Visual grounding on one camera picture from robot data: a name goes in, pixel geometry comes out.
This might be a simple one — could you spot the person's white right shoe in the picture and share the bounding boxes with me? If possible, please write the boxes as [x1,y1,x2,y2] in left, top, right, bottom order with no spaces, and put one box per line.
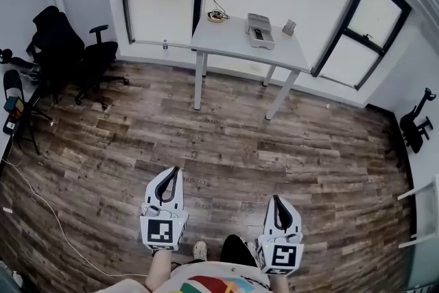
[244,239,259,259]

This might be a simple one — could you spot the person's right forearm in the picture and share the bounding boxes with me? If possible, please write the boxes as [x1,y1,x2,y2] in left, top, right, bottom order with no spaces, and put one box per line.
[268,273,289,293]

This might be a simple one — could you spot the person's black trouser leg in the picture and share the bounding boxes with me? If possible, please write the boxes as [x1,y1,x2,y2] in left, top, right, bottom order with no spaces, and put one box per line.
[219,234,259,268]

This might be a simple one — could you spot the white table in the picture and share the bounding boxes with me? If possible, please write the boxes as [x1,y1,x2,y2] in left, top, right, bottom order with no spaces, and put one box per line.
[189,14,311,121]

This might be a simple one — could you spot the black device with label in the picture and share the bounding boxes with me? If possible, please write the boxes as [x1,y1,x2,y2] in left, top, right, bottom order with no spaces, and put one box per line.
[2,113,22,135]

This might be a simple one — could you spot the person's white left shoe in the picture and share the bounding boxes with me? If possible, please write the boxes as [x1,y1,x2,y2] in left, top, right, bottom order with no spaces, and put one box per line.
[191,239,209,262]

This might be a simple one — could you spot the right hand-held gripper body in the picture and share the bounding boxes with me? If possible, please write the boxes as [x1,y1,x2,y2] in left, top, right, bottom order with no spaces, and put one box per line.
[257,232,305,277]

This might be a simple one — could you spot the white floor cable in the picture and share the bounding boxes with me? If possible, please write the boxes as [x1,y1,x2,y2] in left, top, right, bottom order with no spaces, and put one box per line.
[0,156,149,278]

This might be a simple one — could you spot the teal and orange device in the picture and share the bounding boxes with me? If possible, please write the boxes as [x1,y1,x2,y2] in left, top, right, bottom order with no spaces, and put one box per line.
[3,95,26,115]

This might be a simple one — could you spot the bundle of black cables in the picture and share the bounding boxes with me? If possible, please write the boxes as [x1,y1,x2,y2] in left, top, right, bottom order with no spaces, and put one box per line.
[206,9,230,21]

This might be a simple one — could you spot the black handle object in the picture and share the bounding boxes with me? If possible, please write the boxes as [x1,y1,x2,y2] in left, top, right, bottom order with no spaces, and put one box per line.
[0,48,36,70]

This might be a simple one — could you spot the grey storage box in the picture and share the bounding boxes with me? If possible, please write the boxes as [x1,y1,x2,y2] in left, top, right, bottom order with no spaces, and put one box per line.
[244,12,276,51]

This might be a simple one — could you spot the person's left forearm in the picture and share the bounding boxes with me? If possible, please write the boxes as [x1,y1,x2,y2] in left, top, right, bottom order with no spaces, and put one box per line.
[145,249,173,292]

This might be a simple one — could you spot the person's white shoe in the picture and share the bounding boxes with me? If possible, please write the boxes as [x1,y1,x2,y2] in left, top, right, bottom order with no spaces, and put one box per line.
[244,239,259,259]
[191,239,209,262]

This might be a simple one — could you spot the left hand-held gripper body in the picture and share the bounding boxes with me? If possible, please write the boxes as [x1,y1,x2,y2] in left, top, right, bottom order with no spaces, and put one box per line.
[139,203,190,252]

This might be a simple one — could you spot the person's white printed shirt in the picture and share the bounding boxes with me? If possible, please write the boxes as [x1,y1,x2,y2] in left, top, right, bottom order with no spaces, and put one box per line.
[95,260,274,293]

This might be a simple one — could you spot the white metal rack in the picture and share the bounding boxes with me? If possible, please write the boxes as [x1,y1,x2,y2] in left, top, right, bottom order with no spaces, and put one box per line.
[396,174,439,250]

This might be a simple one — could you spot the black folding stand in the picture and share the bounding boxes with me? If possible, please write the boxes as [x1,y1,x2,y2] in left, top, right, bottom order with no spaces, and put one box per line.
[3,69,54,156]

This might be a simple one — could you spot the black office chair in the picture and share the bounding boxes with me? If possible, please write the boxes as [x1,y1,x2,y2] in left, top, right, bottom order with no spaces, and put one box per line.
[26,5,130,111]

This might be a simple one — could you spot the small grey holder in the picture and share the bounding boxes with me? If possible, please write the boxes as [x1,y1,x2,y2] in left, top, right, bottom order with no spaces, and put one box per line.
[281,19,298,37]

